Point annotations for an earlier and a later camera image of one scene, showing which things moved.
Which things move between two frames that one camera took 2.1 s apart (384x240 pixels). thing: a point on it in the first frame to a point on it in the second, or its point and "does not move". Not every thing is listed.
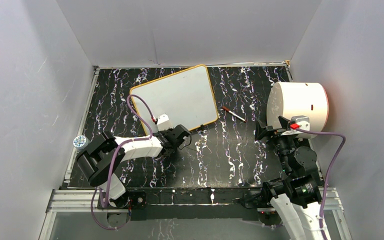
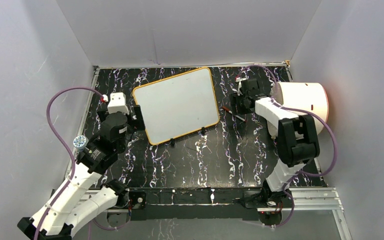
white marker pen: [237, 116] does not move
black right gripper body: [280, 141] to [239, 101]
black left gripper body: [165, 132] to [134, 125]
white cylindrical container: [308, 100] does not move
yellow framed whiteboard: [185, 96] does not move
